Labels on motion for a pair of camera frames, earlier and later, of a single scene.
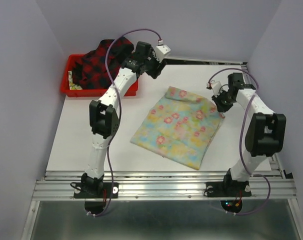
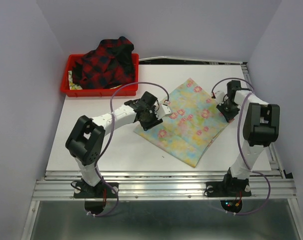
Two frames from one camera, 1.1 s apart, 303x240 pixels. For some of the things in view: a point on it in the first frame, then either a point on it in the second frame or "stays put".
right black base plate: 224,189 stays put
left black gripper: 155,72 to 155,121
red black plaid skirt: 90,71 stays put
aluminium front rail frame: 168,186 stays put
